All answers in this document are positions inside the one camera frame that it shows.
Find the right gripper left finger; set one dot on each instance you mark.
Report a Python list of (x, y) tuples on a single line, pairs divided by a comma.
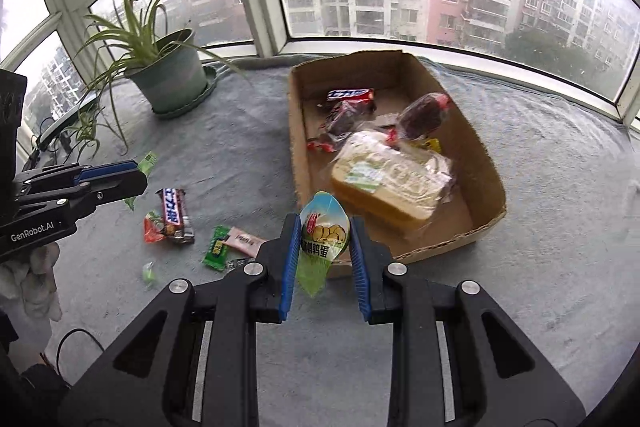
[(270, 297)]

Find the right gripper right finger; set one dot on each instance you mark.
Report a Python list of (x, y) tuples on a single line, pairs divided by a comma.
[(376, 276)]

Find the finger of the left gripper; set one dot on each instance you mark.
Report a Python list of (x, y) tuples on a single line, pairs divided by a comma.
[(74, 173), (115, 187)]

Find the green candy packet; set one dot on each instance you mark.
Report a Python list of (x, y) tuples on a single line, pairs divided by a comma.
[(217, 251)]

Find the blue egg roll packet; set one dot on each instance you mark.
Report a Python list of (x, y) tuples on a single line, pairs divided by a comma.
[(323, 237)]

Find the orange red snack bag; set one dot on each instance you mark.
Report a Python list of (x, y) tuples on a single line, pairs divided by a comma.
[(153, 228)]

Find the small green candy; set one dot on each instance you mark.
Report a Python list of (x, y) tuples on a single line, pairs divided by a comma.
[(148, 273)]

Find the red stick snack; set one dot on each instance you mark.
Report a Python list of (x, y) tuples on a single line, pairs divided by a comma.
[(323, 145)]

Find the dark patterned snack packet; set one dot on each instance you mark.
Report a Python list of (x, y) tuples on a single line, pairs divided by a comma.
[(343, 119)]

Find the dark meat snack packet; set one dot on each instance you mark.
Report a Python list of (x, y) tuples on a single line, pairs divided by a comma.
[(422, 117)]

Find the white gloved left hand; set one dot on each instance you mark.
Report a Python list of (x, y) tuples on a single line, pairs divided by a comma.
[(29, 279)]

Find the pink snack sachet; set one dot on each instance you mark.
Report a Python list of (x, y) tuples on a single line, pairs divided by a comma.
[(246, 243)]

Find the wrapped bread loaf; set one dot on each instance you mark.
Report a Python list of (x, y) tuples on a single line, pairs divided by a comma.
[(402, 186)]

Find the green plant pot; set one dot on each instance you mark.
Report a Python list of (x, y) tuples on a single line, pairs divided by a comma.
[(175, 78)]

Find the cardboard box tray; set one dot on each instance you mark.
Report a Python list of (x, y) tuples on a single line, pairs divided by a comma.
[(477, 200)]

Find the green pot saucer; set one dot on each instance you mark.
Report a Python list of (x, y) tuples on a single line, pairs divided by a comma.
[(212, 80)]

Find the grey table cloth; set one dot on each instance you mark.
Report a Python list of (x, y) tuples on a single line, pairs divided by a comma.
[(563, 263)]

